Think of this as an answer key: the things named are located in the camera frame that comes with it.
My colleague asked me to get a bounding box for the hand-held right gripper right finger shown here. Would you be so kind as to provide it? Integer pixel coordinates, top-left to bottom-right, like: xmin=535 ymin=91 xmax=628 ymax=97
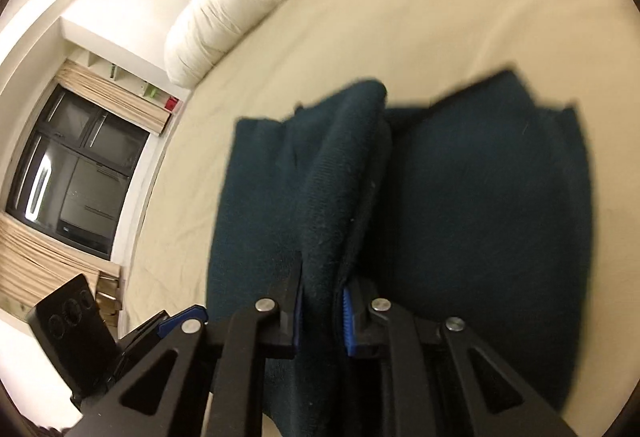
xmin=342 ymin=278 xmax=576 ymax=437

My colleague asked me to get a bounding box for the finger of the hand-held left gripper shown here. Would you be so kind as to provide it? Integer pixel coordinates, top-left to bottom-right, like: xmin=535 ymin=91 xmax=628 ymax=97
xmin=117 ymin=303 xmax=209 ymax=360

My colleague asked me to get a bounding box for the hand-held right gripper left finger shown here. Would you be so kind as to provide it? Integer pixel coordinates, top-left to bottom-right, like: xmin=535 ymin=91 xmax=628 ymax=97
xmin=65 ymin=261 xmax=306 ymax=437

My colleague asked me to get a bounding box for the dark teal knit sweater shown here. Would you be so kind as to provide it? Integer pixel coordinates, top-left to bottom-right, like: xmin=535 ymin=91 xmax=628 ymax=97
xmin=205 ymin=69 xmax=595 ymax=437

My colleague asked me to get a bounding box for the dark framed window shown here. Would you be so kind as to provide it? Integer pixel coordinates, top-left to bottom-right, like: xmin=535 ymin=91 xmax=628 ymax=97
xmin=5 ymin=84 xmax=151 ymax=261

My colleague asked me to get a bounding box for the white pillow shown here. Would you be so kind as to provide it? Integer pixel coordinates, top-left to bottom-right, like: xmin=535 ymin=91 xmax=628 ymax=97
xmin=164 ymin=0 xmax=304 ymax=88

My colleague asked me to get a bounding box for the cream bed sheet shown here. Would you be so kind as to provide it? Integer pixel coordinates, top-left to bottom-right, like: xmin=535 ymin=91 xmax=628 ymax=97
xmin=117 ymin=0 xmax=640 ymax=437

